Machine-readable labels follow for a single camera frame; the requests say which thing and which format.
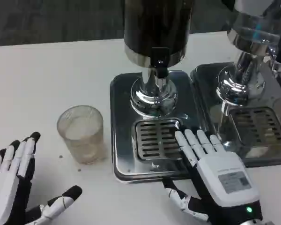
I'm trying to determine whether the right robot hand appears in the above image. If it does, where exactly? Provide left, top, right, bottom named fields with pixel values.
left=163, top=128, right=264, bottom=223

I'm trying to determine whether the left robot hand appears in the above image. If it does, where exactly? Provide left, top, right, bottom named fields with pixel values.
left=0, top=131, right=83, bottom=225

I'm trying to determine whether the steel drip tray with grid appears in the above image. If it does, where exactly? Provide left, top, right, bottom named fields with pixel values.
left=109, top=70, right=203, bottom=183
left=190, top=61, right=281, bottom=168

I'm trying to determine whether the clear drink dispenser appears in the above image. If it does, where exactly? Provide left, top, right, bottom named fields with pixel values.
left=215, top=0, right=281, bottom=104

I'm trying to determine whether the clear ribbed glass cup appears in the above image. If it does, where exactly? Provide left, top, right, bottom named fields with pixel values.
left=56, top=105, right=105, bottom=165

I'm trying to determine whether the dark drink dispenser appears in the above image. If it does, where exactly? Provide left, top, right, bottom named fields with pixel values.
left=123, top=0, right=194, bottom=119

